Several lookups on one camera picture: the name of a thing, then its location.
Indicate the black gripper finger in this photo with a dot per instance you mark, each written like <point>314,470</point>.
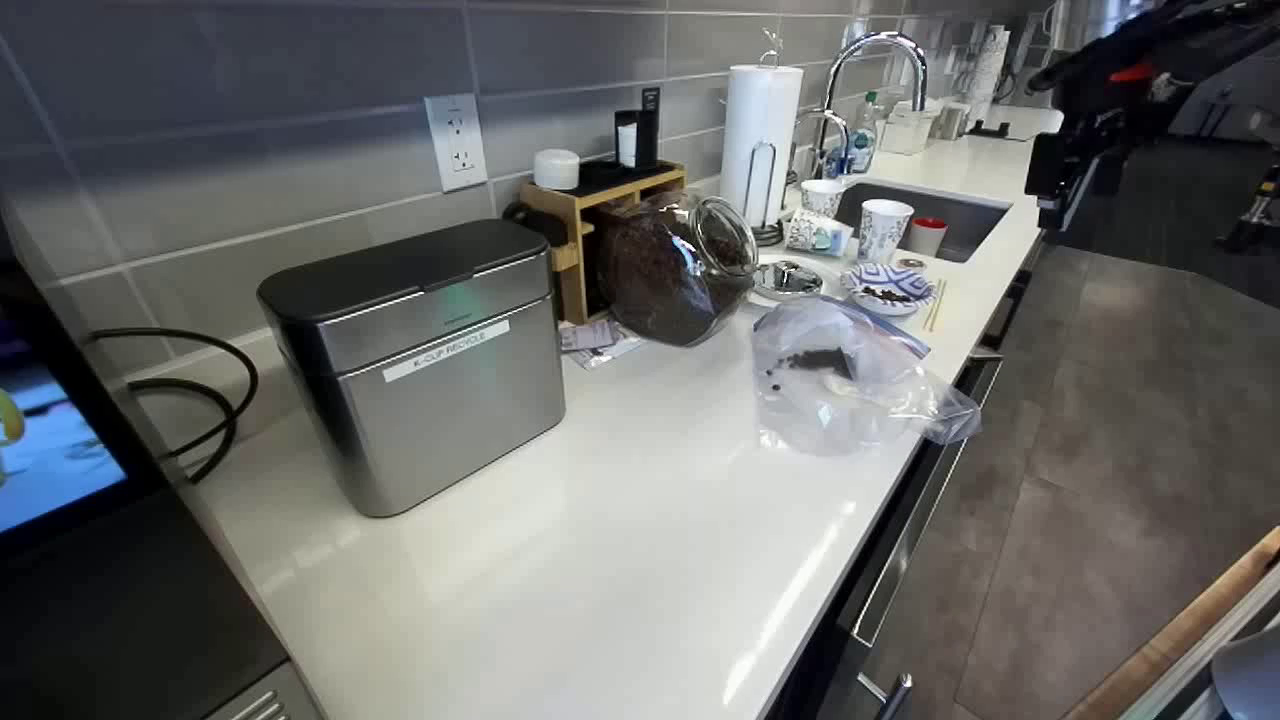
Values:
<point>1084,174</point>
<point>1046,182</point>

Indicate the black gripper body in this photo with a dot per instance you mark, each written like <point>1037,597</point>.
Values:
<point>1084,100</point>

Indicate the dish soap bottle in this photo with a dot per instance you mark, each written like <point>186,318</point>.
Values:
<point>871,133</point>

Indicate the clear plastic zip bag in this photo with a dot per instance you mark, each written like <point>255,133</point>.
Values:
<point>841,403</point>

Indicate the small flat black object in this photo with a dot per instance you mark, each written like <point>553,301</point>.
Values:
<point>988,131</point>

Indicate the white background roll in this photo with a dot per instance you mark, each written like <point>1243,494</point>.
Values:
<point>988,72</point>

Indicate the stainless steel sink basin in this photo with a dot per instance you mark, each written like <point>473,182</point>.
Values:
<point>935,222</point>

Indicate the small coffee pod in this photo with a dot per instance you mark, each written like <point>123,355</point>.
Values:
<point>924,237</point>

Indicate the white countertop container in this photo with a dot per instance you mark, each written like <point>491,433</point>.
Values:
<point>909,131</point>

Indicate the tall patterned paper cup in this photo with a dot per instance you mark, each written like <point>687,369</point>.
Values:
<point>885,230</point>

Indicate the large coffee bean heap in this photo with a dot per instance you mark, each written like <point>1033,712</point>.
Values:
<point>885,282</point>

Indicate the large blue patterned paper bowl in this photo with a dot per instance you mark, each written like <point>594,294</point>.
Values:
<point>885,304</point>

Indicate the chrome kitchen faucet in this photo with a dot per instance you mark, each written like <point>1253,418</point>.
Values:
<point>872,43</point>

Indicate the short patterned paper cup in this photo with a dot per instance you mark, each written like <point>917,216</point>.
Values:
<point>821,196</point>

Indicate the metal paper towel holder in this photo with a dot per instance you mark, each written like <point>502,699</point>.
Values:
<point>769,237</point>

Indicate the small coffee bean clump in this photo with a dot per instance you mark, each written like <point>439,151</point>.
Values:
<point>821,363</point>

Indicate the white paper towel roll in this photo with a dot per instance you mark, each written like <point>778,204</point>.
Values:
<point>762,113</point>

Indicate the white round plate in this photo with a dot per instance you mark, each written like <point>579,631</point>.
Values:
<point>762,291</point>

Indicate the glass jar of coffee beans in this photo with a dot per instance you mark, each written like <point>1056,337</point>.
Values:
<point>664,274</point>

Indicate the tall black box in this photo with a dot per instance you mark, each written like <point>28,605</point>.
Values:
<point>650,124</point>

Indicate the black box with white label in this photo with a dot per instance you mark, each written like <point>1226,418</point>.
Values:
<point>625,140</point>

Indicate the wooden table edge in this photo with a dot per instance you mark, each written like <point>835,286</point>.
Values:
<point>1174,626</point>

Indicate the wooden countertop organizer rack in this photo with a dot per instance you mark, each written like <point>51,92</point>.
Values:
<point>574,213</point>

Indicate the crumpled plastic wrapper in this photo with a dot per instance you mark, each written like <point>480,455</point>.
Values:
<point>594,342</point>

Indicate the white round lidded container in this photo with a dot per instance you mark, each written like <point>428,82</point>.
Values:
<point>558,170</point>

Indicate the grey round object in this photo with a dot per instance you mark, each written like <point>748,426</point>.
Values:
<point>1253,681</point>

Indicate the dark base cabinet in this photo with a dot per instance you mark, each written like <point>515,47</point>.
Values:
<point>824,666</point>

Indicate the stainless steel lidded bin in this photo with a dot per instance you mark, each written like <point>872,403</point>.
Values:
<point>425,387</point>

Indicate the black coffee machine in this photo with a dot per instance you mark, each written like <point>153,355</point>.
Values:
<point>81,626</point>

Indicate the white wall power outlet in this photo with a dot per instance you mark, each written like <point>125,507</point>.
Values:
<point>456,140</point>

